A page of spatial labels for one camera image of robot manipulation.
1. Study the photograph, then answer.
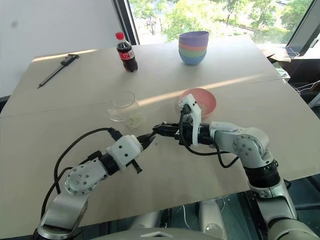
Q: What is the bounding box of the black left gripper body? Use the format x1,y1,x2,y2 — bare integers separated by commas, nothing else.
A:
136,134,151,152

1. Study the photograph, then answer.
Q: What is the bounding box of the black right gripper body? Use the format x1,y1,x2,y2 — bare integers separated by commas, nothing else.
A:
174,114,195,147

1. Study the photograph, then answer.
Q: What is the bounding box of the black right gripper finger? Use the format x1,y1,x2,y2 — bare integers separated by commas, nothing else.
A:
154,122,180,130
152,128,179,137

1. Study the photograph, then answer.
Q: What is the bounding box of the pink plastic bowl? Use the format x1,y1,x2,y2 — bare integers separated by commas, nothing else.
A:
177,87,217,119

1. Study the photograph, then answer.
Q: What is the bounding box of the clear glass mug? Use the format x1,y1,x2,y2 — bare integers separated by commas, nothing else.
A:
106,90,147,131

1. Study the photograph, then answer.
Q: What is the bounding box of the blue plastic bowl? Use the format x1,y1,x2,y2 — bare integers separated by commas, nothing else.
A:
178,51,207,67

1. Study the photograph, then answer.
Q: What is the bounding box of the green plastic bowl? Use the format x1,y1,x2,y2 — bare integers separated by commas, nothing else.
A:
178,47,208,58

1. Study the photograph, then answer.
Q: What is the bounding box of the salmon pink stacked bowl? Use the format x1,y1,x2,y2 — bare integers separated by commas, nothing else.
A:
178,42,209,53

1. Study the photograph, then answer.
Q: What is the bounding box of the purple plastic bowl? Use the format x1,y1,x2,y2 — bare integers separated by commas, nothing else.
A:
178,30,211,48

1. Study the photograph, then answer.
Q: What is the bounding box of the small pile of rice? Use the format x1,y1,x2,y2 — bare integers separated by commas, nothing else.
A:
125,112,146,130

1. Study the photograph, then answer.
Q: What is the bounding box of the silver robot torso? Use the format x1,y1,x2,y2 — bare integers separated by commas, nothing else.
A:
94,198,229,240

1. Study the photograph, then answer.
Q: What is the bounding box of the cola bottle with red cap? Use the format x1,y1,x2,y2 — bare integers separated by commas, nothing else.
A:
114,31,139,74

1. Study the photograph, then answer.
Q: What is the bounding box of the black vernier caliper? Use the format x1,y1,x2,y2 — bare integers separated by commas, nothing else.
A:
37,53,81,89

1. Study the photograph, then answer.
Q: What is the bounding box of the brown cardboard box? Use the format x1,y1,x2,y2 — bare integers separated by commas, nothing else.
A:
259,46,292,64

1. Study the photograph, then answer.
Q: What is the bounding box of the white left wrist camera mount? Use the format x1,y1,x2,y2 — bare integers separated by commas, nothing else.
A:
105,134,144,174

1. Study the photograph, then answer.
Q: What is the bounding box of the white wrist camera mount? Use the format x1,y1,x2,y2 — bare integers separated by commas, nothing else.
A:
176,93,202,146
105,134,144,174

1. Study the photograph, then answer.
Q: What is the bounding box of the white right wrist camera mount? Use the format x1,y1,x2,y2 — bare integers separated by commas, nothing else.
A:
176,93,202,146

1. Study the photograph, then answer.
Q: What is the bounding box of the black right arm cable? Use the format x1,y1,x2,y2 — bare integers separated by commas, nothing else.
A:
178,103,242,169

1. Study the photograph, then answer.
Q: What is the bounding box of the thin white hanging cable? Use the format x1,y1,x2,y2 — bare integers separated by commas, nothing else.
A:
181,204,191,229

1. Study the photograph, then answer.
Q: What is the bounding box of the dark window frame post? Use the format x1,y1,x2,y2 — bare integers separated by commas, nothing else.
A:
111,0,141,46

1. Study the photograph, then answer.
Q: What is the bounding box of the white loose cable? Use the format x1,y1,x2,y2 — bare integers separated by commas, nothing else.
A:
291,79,320,95

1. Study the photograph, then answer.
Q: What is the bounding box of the dark slanted window frame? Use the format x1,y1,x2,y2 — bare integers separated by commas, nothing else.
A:
284,0,320,55

